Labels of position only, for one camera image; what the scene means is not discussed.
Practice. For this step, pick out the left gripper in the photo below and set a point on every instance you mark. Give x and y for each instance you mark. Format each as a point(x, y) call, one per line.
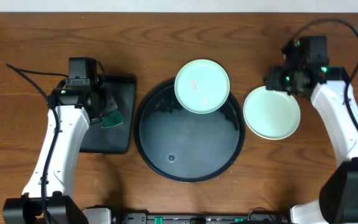
point(108, 106)

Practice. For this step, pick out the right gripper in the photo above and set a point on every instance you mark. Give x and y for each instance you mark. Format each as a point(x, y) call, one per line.
point(273, 81)

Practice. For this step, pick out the green sponge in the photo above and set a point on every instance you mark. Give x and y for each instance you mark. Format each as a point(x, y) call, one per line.
point(112, 119)

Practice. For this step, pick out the light green plate front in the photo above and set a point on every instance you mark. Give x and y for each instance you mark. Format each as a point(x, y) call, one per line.
point(267, 105)

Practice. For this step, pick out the light green plate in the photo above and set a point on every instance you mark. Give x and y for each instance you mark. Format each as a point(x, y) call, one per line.
point(267, 105)
point(202, 86)

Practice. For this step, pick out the yellow plate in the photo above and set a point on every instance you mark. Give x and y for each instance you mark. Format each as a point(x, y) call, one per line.
point(276, 130)

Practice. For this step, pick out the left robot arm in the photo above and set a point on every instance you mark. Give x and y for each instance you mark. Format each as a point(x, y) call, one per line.
point(72, 105)

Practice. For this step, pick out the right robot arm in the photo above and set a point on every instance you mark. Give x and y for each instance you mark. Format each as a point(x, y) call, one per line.
point(306, 71)

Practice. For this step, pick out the black rectangular tray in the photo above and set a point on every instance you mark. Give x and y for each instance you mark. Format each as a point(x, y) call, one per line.
point(113, 140)

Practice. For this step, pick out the round black tray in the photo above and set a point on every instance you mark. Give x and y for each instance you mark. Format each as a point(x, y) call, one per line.
point(184, 146)

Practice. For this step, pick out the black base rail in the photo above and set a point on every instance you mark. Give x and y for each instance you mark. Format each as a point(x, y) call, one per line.
point(197, 217)

